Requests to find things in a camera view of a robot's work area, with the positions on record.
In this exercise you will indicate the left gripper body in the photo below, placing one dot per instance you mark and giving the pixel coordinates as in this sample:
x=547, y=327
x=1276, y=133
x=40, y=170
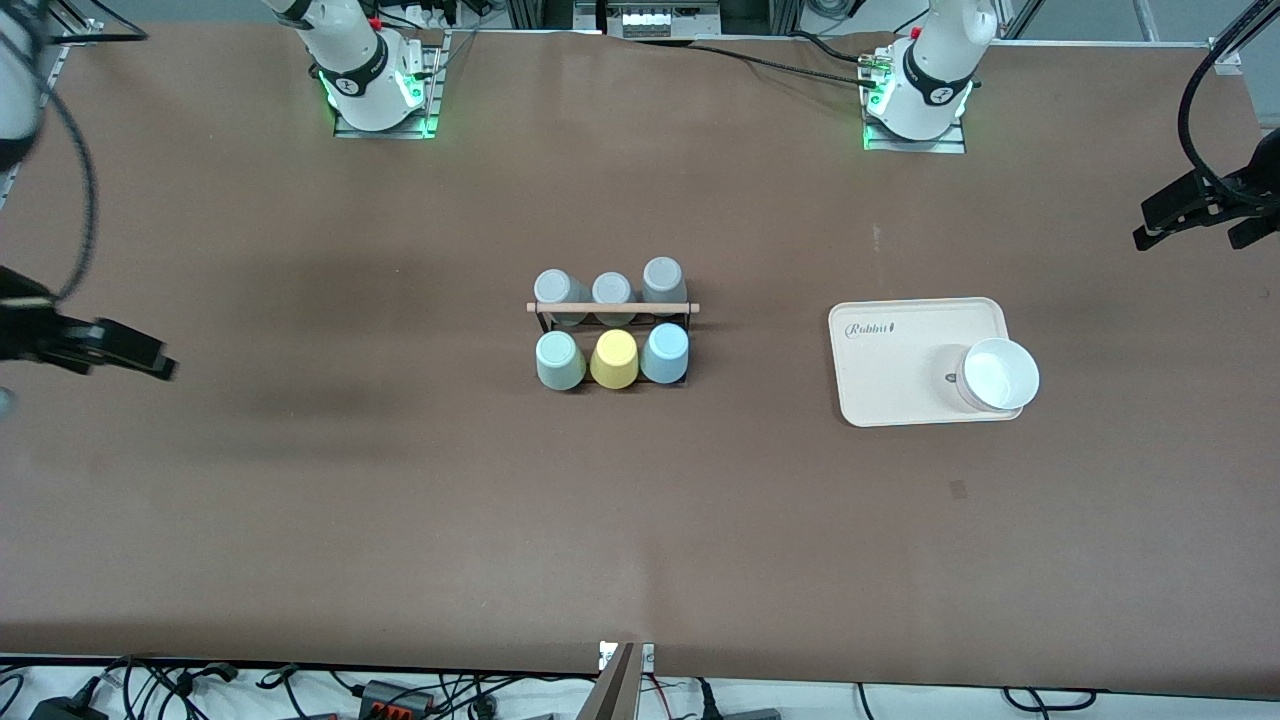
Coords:
x=1258, y=184

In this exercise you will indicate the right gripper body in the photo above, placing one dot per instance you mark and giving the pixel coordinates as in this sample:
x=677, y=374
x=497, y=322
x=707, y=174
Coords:
x=22, y=325

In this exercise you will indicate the pale green cup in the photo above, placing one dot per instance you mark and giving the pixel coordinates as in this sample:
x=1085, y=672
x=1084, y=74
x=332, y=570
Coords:
x=560, y=362

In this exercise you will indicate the light blue cup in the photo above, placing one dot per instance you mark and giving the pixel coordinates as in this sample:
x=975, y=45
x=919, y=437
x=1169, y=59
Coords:
x=665, y=355

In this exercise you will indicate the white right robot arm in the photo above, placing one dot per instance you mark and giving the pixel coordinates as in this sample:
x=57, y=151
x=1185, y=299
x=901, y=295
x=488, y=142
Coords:
x=355, y=60

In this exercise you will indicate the white bowl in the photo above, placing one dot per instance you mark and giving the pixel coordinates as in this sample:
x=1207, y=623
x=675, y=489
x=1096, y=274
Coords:
x=1000, y=375

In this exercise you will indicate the beige plastic tray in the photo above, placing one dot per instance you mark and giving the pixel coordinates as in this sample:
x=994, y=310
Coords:
x=905, y=400

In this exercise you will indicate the black power adapter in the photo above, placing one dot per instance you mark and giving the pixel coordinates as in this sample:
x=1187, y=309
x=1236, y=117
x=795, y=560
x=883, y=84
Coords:
x=65, y=710

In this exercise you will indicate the grey cup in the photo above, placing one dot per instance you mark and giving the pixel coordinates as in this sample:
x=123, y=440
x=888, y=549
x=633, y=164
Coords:
x=612, y=288
x=555, y=288
x=663, y=278

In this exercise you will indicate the black orange power strip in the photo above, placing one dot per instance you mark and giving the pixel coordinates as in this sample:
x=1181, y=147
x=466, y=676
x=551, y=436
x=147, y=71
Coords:
x=395, y=697

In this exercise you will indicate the yellow cup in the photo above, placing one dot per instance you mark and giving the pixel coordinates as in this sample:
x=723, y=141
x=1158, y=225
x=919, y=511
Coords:
x=614, y=362

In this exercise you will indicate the grey connector box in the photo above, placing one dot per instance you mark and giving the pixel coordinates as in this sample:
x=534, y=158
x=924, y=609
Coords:
x=650, y=20

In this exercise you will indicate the silver rail corner bracket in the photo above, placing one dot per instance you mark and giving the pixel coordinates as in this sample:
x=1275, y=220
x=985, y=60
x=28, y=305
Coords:
x=1228, y=58

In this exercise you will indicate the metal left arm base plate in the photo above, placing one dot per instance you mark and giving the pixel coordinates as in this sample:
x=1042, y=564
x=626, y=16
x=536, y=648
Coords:
x=915, y=146

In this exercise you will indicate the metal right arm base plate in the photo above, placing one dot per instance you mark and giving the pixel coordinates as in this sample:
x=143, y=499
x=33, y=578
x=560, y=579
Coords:
x=385, y=132

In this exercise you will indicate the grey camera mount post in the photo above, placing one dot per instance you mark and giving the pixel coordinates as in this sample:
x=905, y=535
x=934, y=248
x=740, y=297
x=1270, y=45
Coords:
x=612, y=695

